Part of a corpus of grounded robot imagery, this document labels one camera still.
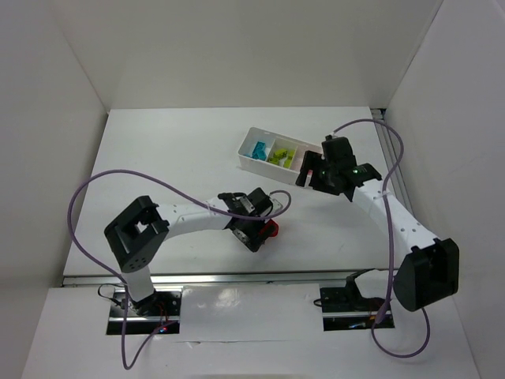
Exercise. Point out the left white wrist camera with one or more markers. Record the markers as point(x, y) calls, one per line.
point(276, 207)

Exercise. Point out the aluminium rail front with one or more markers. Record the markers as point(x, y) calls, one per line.
point(224, 278)

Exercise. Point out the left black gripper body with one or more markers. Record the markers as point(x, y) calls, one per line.
point(256, 235)

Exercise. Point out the white three-compartment tray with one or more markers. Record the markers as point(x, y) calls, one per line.
point(274, 141)

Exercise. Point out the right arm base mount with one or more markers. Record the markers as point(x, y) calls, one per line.
point(345, 308)

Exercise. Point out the cyan long lego upturned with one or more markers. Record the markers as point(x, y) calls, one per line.
point(259, 146)

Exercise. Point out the red arch lego brick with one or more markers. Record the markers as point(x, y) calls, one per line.
point(270, 229)

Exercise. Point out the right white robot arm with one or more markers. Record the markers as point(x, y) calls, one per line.
point(429, 269)

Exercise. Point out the aluminium rail right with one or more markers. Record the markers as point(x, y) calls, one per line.
point(390, 147)

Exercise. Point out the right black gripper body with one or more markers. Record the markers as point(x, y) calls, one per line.
point(310, 170)

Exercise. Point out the cyan curved lego brick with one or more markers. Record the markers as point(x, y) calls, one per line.
point(260, 155)

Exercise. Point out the green long lego brick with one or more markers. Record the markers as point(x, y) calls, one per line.
point(276, 160)

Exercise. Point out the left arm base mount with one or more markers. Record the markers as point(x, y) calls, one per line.
point(162, 312)

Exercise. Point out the aluminium rail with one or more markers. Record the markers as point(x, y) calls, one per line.
point(390, 147)
point(224, 278)

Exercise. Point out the small green lego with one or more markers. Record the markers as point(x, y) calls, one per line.
point(287, 162)

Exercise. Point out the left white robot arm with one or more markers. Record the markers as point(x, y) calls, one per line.
point(137, 233)

